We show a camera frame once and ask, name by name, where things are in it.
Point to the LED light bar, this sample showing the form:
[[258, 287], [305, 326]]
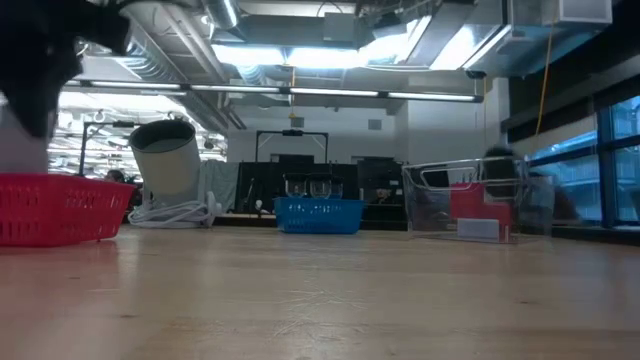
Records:
[[330, 92]]

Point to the white sand hourglass black caps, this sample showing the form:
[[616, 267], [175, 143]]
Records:
[[295, 176]]

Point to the clear plastic bin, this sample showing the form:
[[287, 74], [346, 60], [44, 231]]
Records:
[[412, 200]]

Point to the ceiling light panel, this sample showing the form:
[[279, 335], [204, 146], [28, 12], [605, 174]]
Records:
[[285, 56]]

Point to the blue plastic basket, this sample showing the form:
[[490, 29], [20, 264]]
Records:
[[320, 216]]

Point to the black partition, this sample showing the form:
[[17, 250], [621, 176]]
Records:
[[260, 185]]

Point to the person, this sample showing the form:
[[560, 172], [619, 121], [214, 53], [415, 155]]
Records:
[[115, 175], [500, 160], [382, 195]]

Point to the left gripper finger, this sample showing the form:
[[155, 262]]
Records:
[[35, 95]]

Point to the thin black frame stand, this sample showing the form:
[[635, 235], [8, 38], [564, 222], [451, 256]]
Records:
[[82, 150]]

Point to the dark framed window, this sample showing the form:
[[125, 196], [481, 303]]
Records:
[[605, 170]]

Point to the small grey hanging sign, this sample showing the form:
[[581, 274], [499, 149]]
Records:
[[297, 122]]

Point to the white ceiling unit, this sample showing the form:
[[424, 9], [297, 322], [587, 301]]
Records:
[[585, 11]]

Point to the rectangular silver air duct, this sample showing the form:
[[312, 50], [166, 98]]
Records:
[[440, 45]]

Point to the round silver air duct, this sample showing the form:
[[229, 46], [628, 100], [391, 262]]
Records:
[[222, 12]]

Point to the red plastic basket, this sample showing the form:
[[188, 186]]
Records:
[[60, 210]]

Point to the blue sand hourglass black caps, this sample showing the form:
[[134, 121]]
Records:
[[320, 176], [338, 179]]

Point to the grey cloth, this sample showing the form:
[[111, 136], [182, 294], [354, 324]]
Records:
[[220, 182]]

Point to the grey wall vent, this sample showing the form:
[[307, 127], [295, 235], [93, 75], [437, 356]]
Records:
[[375, 124]]

